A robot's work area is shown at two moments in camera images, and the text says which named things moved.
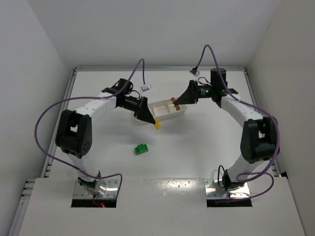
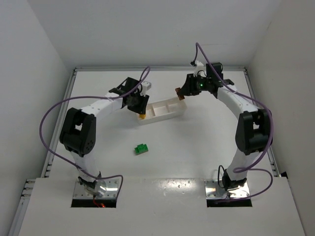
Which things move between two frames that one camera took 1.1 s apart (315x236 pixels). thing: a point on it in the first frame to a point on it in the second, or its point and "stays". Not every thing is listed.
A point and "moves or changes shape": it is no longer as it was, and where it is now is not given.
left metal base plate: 110,192 stays
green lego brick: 141,149 stays
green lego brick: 141,148 stays
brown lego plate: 177,107 to 179,93
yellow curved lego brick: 157,125 moves or changes shape
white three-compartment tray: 166,109 stays
